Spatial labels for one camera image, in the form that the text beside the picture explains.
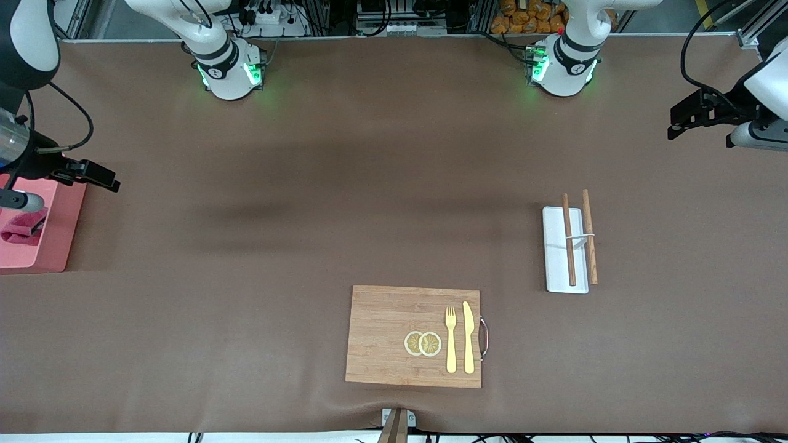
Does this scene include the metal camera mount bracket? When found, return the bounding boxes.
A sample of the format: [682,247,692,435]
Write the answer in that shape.
[377,408,417,443]

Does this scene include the wooden rod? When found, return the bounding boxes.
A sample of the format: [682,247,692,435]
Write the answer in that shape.
[582,189,598,285]
[562,193,577,287]

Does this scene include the orange snack packets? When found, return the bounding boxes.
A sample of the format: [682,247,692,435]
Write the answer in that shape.
[491,0,570,34]

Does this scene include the yellow fork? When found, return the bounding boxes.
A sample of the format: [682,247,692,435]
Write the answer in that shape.
[444,306,458,374]

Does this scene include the white rack base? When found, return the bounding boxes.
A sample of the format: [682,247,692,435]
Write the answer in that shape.
[542,207,590,295]

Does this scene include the wooden cutting board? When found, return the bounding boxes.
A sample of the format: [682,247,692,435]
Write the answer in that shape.
[345,285,490,389]

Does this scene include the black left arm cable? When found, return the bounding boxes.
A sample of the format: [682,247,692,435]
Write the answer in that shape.
[680,0,742,106]

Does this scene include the pink plastic bin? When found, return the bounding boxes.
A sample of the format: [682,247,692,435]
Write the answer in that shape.
[0,172,88,275]

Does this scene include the aluminium frame profile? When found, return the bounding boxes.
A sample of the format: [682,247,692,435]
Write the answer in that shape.
[54,0,93,41]
[702,0,770,51]

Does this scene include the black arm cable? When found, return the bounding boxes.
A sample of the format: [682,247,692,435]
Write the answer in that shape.
[680,0,742,106]
[22,82,95,153]

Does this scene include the white power strip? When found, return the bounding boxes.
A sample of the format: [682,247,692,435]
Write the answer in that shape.
[357,0,450,36]
[243,5,307,36]

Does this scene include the yellow knife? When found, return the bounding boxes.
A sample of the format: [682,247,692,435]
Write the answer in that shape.
[462,301,476,375]

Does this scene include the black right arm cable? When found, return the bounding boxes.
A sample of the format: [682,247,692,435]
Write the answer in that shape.
[22,82,95,153]

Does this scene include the red cloth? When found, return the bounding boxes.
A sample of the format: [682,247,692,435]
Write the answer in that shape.
[0,206,50,247]

